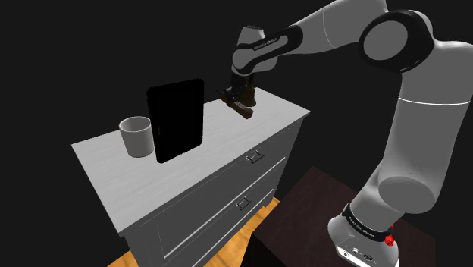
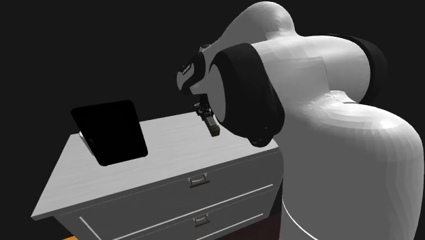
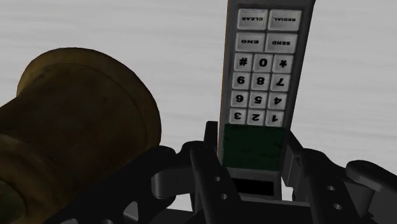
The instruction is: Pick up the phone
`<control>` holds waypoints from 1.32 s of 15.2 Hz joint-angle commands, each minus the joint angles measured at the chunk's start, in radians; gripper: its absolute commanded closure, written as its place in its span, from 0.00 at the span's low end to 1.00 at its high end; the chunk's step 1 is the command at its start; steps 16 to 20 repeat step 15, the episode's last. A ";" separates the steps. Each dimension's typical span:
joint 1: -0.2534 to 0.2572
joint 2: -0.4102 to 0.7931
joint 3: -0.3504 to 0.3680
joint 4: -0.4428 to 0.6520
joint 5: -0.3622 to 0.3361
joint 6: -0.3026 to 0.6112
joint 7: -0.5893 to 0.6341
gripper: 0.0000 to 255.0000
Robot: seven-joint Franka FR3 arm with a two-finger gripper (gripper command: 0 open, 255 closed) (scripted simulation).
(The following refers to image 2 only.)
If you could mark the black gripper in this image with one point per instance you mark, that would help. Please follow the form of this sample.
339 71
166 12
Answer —
203 110

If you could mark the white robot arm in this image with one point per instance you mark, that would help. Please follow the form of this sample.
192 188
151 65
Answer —
332 149

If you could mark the dark grey brown-ended block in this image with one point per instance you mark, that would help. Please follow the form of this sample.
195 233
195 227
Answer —
213 128

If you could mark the white chest of drawers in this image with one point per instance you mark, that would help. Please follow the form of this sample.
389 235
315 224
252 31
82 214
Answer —
172 156

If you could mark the black tablet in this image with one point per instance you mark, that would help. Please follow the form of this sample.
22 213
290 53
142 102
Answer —
111 131

